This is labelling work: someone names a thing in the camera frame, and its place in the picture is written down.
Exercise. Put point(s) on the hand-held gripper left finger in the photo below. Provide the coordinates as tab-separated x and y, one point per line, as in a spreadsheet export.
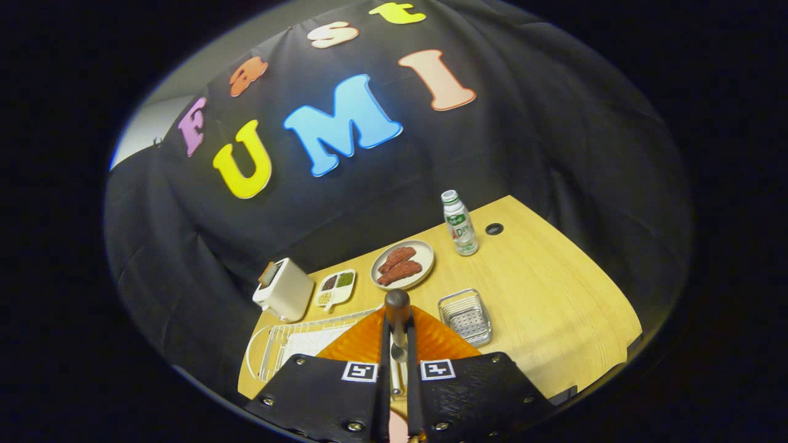
326	397

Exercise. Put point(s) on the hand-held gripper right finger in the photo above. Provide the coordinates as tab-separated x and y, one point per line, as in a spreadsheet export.
474	394

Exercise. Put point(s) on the pink plate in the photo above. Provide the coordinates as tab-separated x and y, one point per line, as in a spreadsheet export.
398	431

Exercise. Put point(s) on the white divided snack dish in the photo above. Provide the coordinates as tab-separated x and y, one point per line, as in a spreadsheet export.
334	296

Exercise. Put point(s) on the beige plate with meat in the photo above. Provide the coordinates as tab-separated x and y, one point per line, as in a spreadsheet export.
425	255

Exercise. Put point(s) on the white drip tray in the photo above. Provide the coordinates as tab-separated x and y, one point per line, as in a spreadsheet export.
314	341

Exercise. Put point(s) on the cream toaster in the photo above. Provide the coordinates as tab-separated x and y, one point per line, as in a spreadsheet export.
286	295

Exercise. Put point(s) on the bread slice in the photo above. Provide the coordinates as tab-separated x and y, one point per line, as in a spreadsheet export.
268	274

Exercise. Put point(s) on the red meat piece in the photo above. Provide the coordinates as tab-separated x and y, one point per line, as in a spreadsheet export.
403	271
399	257

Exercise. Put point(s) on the white green drink bottle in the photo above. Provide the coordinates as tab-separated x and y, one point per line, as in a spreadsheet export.
462	231

